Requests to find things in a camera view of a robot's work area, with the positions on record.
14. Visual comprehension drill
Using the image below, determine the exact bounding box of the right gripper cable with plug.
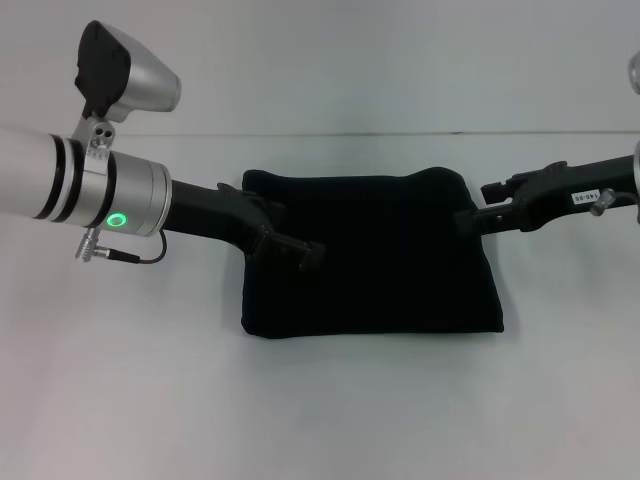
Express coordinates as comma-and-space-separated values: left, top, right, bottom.
588, 187, 640, 227

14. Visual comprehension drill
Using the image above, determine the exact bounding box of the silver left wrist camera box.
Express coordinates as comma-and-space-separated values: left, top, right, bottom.
72, 18, 183, 162

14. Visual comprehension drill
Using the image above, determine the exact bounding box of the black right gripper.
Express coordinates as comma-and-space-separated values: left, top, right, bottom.
452, 153, 639, 240

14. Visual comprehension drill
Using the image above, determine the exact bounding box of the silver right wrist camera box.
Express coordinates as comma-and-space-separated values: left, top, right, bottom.
626, 48, 640, 97

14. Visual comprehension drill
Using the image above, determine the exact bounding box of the gripper cable with plug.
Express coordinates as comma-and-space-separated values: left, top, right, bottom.
588, 187, 640, 227
73, 231, 168, 265

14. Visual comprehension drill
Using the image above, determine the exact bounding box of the black shirt with FREE print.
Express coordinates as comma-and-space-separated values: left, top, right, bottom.
239, 166, 506, 342

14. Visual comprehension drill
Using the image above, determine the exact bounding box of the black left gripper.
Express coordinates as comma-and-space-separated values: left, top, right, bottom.
166, 177, 327, 272

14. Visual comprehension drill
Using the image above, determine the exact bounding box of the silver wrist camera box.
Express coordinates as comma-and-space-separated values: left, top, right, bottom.
72, 18, 183, 162
626, 48, 640, 97

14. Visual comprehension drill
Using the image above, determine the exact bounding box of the left gripper cable with plug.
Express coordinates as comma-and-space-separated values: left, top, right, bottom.
73, 231, 168, 265

